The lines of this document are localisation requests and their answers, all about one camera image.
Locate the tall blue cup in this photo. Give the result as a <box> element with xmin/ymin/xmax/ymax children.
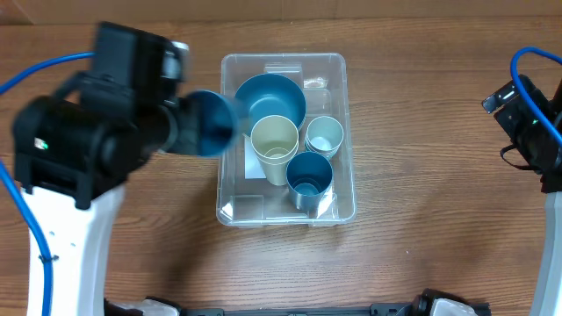
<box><xmin>285</xmin><ymin>152</ymin><xmax>334</xmax><ymax>212</ymax></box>
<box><xmin>184</xmin><ymin>90</ymin><xmax>239</xmax><ymax>157</ymax></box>

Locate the dark blue bowl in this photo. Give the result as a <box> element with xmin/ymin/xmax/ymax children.
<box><xmin>234</xmin><ymin>74</ymin><xmax>307</xmax><ymax>137</ymax></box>

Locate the tall cream cup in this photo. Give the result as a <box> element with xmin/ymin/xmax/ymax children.
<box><xmin>250</xmin><ymin>115</ymin><xmax>299</xmax><ymax>162</ymax></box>
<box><xmin>255</xmin><ymin>147</ymin><xmax>297</xmax><ymax>186</ymax></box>

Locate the small grey cup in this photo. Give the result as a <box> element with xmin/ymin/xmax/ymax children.
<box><xmin>305</xmin><ymin>116</ymin><xmax>344</xmax><ymax>155</ymax></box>

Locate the small light blue cup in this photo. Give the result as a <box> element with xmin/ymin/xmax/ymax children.
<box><xmin>309</xmin><ymin>149</ymin><xmax>336</xmax><ymax>160</ymax></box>

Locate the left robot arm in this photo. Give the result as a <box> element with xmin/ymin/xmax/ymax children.
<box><xmin>13</xmin><ymin>71</ymin><xmax>202</xmax><ymax>315</ymax></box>

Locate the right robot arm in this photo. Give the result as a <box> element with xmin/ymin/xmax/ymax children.
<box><xmin>492</xmin><ymin>82</ymin><xmax>561</xmax><ymax>315</ymax></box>

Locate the white label in bin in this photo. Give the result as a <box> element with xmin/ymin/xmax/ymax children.
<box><xmin>244</xmin><ymin>139</ymin><xmax>266</xmax><ymax>179</ymax></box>

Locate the clear plastic storage bin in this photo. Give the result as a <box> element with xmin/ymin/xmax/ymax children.
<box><xmin>216</xmin><ymin>53</ymin><xmax>357</xmax><ymax>227</ymax></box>

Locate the right blue cable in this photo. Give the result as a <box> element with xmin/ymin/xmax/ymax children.
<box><xmin>509</xmin><ymin>46</ymin><xmax>562</xmax><ymax>148</ymax></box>

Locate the blue cable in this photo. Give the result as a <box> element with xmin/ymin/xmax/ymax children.
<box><xmin>509</xmin><ymin>46</ymin><xmax>562</xmax><ymax>148</ymax></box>
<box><xmin>0</xmin><ymin>51</ymin><xmax>97</xmax><ymax>316</ymax></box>

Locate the left blue cable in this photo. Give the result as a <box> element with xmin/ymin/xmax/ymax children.
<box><xmin>0</xmin><ymin>51</ymin><xmax>97</xmax><ymax>316</ymax></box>

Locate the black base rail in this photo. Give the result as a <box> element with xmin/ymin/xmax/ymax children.
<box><xmin>103</xmin><ymin>288</ymin><xmax>492</xmax><ymax>316</ymax></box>

